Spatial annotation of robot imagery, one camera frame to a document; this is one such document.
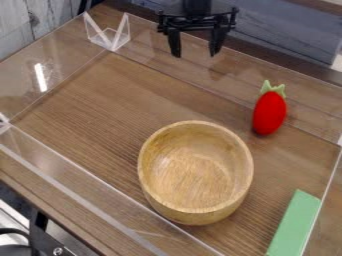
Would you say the clear acrylic corner bracket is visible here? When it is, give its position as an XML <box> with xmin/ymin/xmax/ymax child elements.
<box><xmin>83</xmin><ymin>13</ymin><xmax>131</xmax><ymax>52</ymax></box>

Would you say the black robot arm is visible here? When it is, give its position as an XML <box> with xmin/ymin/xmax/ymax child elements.
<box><xmin>157</xmin><ymin>0</ymin><xmax>240</xmax><ymax>58</ymax></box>

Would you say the green tape strip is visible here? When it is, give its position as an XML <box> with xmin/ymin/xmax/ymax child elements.
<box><xmin>265</xmin><ymin>190</ymin><xmax>321</xmax><ymax>256</ymax></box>

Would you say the black cable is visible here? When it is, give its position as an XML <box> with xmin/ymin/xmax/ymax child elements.
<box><xmin>0</xmin><ymin>227</ymin><xmax>38</xmax><ymax>256</ymax></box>

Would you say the wooden bowl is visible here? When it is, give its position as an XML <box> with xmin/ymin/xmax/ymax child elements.
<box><xmin>138</xmin><ymin>120</ymin><xmax>254</xmax><ymax>226</ymax></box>

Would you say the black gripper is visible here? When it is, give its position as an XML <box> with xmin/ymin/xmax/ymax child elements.
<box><xmin>158</xmin><ymin>7</ymin><xmax>240</xmax><ymax>58</ymax></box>

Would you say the black table clamp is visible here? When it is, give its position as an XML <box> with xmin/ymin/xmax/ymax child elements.
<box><xmin>30</xmin><ymin>210</ymin><xmax>77</xmax><ymax>256</ymax></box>

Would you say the red plush strawberry toy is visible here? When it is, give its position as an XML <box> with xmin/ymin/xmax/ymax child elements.
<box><xmin>253</xmin><ymin>80</ymin><xmax>288</xmax><ymax>135</ymax></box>

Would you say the clear acrylic front wall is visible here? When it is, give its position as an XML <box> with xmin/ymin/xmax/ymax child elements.
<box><xmin>0</xmin><ymin>124</ymin><xmax>224</xmax><ymax>256</ymax></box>

